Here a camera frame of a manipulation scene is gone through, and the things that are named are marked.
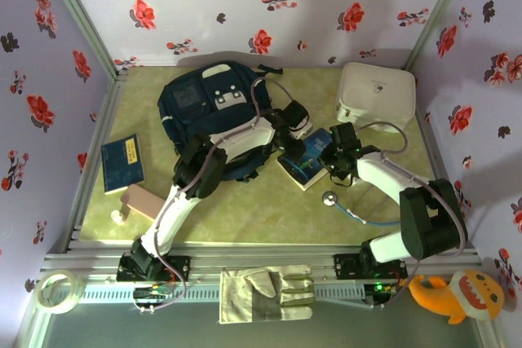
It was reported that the dinosaur picture book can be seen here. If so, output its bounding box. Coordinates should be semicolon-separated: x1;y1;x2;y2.
276;127;339;192

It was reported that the navy blue backpack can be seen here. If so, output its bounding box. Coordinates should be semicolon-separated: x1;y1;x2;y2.
157;60;285;183

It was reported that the pink rectangular box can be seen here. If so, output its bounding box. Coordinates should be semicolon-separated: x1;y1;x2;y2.
120;183;163;225

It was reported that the thin blue book yellow label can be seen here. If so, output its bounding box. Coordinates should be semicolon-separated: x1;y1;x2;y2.
100;134;147;196

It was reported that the blue tube stethoscope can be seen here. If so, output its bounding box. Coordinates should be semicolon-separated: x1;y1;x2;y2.
321;190;403;227

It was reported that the white medical case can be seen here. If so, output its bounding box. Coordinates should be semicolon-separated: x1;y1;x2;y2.
334;61;417;134

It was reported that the small circuit board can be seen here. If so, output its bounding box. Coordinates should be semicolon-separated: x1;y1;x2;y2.
373;281;400;297
133;286;172;301

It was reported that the grey white work glove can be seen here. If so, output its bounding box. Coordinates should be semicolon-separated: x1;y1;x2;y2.
218;264;315;325

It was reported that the orange shark plush toy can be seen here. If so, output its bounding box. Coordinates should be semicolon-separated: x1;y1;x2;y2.
409;269;506;326

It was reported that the clear tape roll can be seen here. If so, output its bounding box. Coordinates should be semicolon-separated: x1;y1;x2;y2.
34;269;85;315

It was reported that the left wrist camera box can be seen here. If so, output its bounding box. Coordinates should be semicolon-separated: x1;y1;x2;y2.
290;117;315;140

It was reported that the grey right arm cable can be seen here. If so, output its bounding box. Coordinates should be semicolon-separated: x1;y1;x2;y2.
354;121;468;311

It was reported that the aluminium side rail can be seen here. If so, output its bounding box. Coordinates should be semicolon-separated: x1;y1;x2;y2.
63;70;130;253
411;70;480;251

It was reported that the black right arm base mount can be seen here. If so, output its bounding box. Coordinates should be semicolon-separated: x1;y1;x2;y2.
333;253;409;282

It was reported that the aluminium frame rail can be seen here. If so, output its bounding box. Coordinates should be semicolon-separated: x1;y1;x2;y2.
40;244;482;284

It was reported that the aluminium corner post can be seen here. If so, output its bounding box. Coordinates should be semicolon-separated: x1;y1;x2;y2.
38;0;128;80
402;0;478;74

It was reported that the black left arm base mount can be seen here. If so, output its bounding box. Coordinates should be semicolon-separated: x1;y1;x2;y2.
117;256;192;283

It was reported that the white slotted cable duct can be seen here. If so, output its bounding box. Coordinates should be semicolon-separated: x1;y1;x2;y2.
79;285;366;305

